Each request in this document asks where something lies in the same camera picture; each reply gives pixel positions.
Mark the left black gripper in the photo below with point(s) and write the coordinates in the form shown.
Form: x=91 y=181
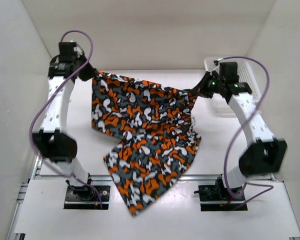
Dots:
x=90 y=73

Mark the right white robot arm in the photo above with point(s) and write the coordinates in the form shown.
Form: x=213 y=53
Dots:
x=265 y=152

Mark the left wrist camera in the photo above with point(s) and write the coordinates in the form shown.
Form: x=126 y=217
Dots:
x=78 y=50

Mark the aluminium front rail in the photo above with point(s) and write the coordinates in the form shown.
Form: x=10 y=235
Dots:
x=187 y=177

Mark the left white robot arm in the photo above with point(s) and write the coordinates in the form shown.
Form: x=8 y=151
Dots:
x=51 y=140

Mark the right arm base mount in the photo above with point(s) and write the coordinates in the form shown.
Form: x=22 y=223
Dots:
x=216 y=198

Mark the white plastic basket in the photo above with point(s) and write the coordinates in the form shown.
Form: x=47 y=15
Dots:
x=217 y=106

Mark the orange camouflage shorts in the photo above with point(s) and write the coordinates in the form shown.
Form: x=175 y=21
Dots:
x=154 y=126

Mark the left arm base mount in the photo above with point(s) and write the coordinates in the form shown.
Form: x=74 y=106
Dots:
x=84 y=197

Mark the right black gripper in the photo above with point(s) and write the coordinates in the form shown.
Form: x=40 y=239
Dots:
x=201 y=89

